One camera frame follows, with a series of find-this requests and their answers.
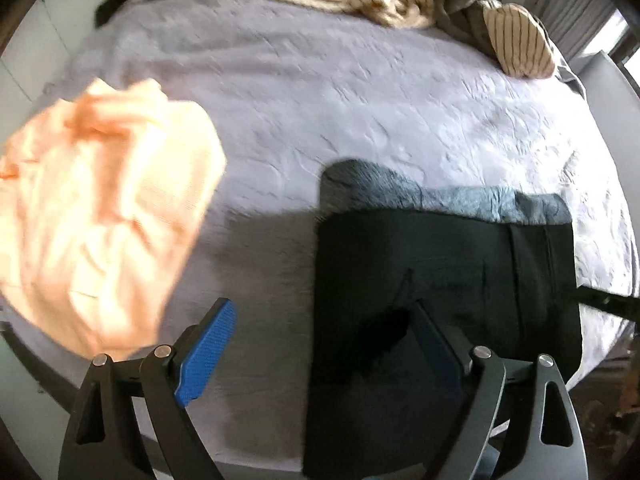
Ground black pants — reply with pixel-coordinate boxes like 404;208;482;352
302;205;584;480

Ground beige striped pillow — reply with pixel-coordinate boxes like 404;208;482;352
482;2;559;79

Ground lavender quilted bed cover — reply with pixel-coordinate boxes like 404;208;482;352
0;0;640;471

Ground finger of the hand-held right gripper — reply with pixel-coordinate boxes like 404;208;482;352
575;284;640;323

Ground peach garment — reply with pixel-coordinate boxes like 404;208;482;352
0;77;229;362

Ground grey cabinet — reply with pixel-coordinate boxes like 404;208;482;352
581;51;640;171

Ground white curtain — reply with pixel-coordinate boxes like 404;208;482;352
525;0;619;62

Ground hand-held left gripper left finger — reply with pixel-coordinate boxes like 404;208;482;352
57;297;238;480

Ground white wardrobe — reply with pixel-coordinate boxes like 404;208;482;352
0;0;116;126

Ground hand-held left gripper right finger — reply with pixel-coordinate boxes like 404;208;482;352
409;300;589;480

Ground dark olive cloth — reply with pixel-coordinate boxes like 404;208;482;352
434;0;502;57

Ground grey ribbed garment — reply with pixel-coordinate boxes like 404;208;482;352
320;158;574;227

